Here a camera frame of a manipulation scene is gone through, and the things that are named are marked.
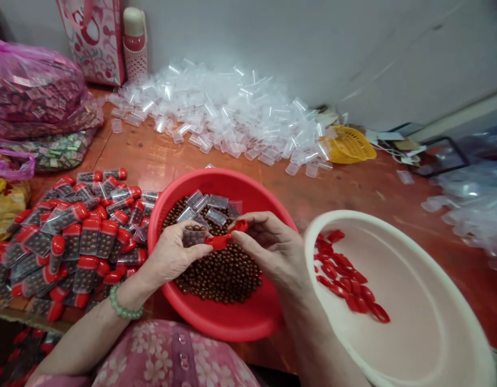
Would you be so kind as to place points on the white plastic basin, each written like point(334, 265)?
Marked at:
point(418, 322)

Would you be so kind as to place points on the clear tube with brown balls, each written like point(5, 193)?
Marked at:
point(194, 236)

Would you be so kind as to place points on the pile of red caps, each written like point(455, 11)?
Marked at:
point(345, 282)

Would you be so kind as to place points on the small cluster of clear tubes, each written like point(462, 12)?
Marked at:
point(210, 209)

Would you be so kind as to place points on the yellow plastic bag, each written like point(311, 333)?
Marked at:
point(6, 209)

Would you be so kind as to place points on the large heap of empty tubes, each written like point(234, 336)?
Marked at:
point(232, 109)

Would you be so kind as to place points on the pink patterned gift bag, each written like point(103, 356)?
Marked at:
point(97, 40)

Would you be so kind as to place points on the yellow plastic basket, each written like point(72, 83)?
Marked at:
point(349, 145)

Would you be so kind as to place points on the pile of filled red-capped tubes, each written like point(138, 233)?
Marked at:
point(71, 242)

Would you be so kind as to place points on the black metal frame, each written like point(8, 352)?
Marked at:
point(454, 157)

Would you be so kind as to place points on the person's left hand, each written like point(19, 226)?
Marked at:
point(168, 254)

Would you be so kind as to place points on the red plastic cap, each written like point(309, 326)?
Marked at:
point(218, 241)

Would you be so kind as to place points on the clear bag of green packets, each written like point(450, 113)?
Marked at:
point(63, 151)

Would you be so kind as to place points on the heap of brown balls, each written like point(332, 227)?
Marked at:
point(224, 278)

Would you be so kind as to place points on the person's body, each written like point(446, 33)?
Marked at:
point(159, 358)

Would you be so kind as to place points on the single clear empty tube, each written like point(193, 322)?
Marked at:
point(406, 177)

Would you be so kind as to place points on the pink and white flask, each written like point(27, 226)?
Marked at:
point(134, 44)

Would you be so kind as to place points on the spilled filled tubes group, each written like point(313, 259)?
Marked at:
point(26, 350)

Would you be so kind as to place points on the pink bag of packets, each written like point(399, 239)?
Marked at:
point(34, 92)

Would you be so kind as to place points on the red plastic basin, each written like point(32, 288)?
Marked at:
point(232, 318)

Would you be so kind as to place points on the person's right hand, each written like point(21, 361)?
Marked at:
point(276, 254)

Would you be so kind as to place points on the empty pink plastic bag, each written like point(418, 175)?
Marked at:
point(10, 165)

